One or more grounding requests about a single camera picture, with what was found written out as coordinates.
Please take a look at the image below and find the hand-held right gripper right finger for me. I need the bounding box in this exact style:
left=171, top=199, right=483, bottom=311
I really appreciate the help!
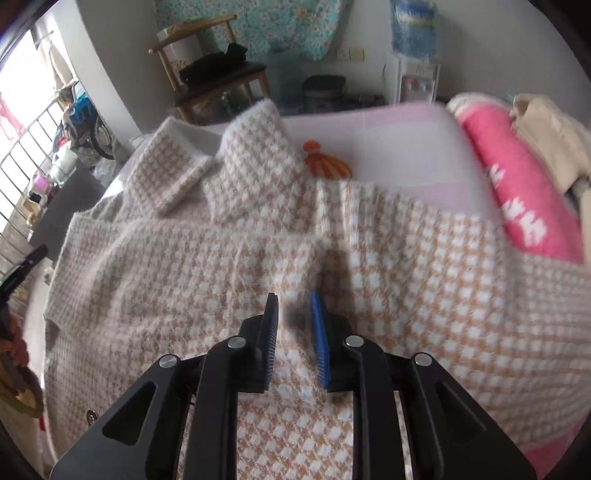
left=310, top=291, right=536, bottom=480

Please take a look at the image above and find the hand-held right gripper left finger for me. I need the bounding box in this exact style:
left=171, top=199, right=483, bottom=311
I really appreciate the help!
left=48, top=292, right=281, bottom=480

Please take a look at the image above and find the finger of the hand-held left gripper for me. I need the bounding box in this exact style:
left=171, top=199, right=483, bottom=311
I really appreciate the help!
left=0, top=244, right=49, bottom=301

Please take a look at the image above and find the beige houndstooth fuzzy sweater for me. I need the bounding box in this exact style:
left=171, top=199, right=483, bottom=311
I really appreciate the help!
left=42, top=99, right=591, bottom=480

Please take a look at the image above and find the person's left forearm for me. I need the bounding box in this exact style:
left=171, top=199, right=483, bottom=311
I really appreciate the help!
left=0, top=364, right=45, bottom=418

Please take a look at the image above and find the person's left hand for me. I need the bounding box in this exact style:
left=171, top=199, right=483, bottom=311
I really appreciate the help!
left=0, top=320, right=31, bottom=370

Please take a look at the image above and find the dark grey cabinet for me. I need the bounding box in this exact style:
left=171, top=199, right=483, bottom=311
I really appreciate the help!
left=28, top=161, right=105, bottom=259

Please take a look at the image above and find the wheelchair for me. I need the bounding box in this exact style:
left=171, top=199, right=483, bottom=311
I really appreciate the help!
left=62, top=90, right=116, bottom=162

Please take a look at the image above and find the metal balcony railing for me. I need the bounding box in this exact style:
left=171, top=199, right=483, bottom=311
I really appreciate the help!
left=0, top=78, right=81, bottom=324

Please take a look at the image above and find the hanging pink garment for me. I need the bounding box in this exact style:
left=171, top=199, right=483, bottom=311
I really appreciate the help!
left=0, top=92, right=24, bottom=134

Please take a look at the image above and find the pink balloon print mat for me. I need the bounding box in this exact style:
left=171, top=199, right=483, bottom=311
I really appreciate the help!
left=99, top=102, right=509, bottom=241

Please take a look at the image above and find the hanging beige garment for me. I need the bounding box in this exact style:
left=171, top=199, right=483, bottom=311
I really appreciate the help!
left=46, top=37, right=77, bottom=88

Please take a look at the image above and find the black round container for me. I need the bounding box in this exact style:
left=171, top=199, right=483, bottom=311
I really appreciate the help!
left=302, top=75, right=347, bottom=116

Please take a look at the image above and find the pink floral blanket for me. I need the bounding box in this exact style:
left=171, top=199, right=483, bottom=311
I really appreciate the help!
left=455, top=95, right=585, bottom=266

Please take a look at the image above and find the translucent plastic bin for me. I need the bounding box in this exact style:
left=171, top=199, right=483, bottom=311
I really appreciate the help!
left=265, top=51, right=305, bottom=114

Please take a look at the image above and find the wooden chair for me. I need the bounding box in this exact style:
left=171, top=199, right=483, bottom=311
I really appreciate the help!
left=148, top=24, right=271, bottom=125

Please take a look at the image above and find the black bag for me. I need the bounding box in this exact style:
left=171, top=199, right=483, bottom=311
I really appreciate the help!
left=179, top=43, right=250, bottom=86

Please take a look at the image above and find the white water dispenser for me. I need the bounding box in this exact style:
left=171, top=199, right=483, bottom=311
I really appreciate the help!
left=392, top=58, right=441, bottom=104

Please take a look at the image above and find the teal floral hanging cloth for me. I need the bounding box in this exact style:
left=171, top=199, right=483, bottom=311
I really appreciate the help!
left=154, top=0, right=349, bottom=61

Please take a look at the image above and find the blue water bottle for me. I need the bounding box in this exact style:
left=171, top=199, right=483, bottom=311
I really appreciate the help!
left=390, top=0, right=438, bottom=58

